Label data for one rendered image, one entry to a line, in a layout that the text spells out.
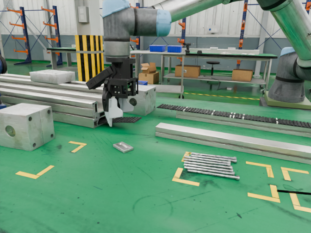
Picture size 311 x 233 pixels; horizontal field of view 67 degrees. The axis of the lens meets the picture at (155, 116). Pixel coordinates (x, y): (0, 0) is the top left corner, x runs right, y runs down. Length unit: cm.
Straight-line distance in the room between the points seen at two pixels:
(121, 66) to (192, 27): 777
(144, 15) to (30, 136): 44
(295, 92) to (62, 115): 95
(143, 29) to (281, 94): 71
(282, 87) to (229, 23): 723
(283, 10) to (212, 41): 745
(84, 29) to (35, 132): 366
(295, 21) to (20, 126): 87
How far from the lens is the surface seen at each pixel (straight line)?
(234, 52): 563
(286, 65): 116
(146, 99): 87
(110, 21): 69
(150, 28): 71
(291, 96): 118
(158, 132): 70
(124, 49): 69
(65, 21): 1063
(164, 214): 42
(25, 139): 67
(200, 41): 837
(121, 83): 69
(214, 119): 84
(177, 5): 86
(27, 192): 51
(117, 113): 72
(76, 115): 81
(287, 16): 92
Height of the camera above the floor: 105
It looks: 18 degrees down
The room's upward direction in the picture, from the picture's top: 1 degrees clockwise
